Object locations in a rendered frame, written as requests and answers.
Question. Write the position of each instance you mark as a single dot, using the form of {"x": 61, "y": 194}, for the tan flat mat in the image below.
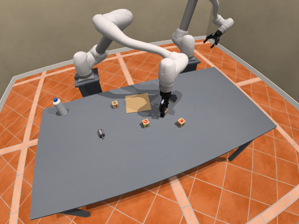
{"x": 137, "y": 103}

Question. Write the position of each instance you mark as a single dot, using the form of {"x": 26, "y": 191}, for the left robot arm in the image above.
{"x": 185, "y": 42}

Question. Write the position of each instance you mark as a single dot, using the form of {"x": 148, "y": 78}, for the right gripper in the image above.
{"x": 165, "y": 101}

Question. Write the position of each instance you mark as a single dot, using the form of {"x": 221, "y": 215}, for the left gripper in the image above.
{"x": 216, "y": 36}

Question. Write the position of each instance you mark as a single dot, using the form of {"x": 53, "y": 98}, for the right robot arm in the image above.
{"x": 111, "y": 25}

